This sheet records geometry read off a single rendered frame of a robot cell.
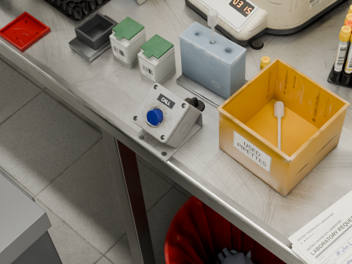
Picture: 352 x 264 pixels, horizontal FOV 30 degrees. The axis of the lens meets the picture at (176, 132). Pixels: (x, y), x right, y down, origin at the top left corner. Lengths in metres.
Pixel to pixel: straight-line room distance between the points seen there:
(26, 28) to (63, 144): 0.96
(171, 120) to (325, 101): 0.23
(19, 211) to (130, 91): 0.29
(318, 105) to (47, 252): 0.51
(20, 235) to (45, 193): 1.13
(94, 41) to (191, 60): 0.18
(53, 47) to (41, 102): 1.09
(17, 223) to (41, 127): 1.29
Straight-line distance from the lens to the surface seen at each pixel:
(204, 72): 1.05
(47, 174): 2.09
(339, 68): 1.09
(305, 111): 1.03
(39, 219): 0.94
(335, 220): 0.95
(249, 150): 0.95
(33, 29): 1.23
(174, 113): 0.97
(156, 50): 1.06
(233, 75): 1.01
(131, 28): 1.10
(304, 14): 1.15
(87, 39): 1.14
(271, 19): 1.14
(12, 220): 0.94
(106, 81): 1.11
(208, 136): 1.03
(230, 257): 1.64
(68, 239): 1.96
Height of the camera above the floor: 1.71
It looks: 54 degrees down
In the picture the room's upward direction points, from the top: 5 degrees counter-clockwise
